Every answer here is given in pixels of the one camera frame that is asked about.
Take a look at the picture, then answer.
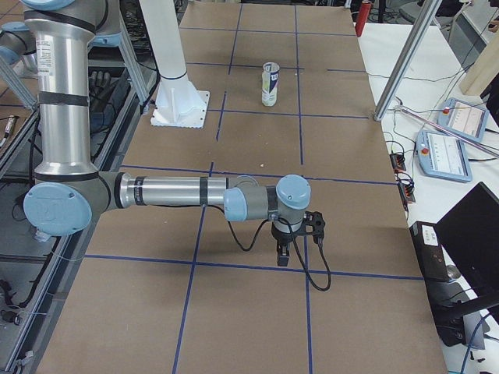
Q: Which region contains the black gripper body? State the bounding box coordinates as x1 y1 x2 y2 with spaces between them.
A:
271 223 303 249

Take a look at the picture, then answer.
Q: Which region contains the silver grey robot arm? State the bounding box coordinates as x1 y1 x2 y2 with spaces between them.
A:
23 1 313 266

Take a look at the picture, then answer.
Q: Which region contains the clear tennis ball can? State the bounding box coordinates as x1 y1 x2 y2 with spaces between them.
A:
261 62 280 107

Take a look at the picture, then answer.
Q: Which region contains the black orange connector block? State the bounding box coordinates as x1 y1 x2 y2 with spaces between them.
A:
389 153 406 172

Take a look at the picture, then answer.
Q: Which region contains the black box with label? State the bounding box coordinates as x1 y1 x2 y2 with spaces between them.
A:
410 221 450 283

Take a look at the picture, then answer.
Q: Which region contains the near teach pendant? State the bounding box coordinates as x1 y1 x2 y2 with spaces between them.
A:
416 129 472 183

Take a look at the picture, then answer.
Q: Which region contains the teach pendant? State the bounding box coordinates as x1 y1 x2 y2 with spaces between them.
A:
416 129 472 183
437 97 490 142

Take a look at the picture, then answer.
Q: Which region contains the black laptop monitor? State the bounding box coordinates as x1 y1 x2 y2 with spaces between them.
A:
436 182 498 307

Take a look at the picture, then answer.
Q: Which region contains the far teach pendant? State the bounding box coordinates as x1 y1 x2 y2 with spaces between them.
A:
437 97 490 142

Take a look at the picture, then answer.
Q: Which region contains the red cylinder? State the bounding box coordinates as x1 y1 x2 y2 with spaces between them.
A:
355 0 372 37

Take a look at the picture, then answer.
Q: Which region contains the wooden beam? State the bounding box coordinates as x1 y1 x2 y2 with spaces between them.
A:
459 7 499 96

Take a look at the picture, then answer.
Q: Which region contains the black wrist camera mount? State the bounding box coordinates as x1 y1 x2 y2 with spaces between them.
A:
303 211 326 245

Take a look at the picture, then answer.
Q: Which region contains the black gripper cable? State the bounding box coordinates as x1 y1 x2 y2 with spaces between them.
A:
225 206 332 291

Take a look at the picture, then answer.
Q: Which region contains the white pedestal with base plate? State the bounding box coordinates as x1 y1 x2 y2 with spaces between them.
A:
140 0 210 129

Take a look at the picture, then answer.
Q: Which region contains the blue network cable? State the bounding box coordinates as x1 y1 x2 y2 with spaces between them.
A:
458 311 493 374

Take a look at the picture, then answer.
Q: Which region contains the aluminium frame post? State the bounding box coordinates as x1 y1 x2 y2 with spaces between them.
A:
373 0 441 122

